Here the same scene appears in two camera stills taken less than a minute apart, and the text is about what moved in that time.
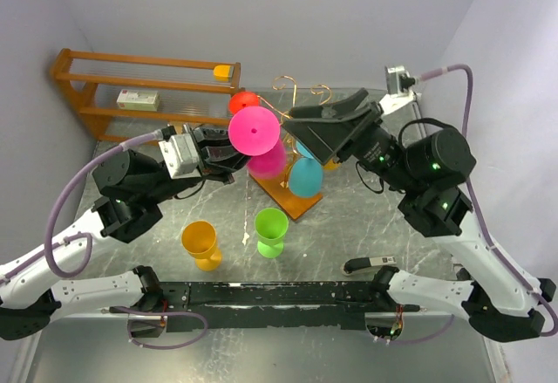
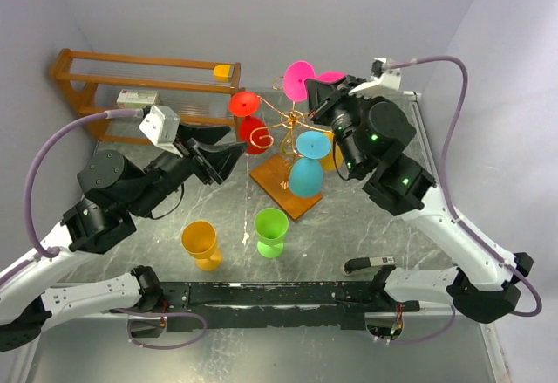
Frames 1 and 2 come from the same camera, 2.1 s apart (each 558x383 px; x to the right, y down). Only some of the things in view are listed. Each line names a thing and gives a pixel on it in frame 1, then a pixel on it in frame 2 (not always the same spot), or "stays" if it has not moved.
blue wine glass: (306, 174) stays
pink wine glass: (255, 132) to (296, 74)
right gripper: (335, 129) to (323, 98)
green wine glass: (271, 225) stays
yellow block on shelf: (221, 72) stays
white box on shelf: (139, 99) stays
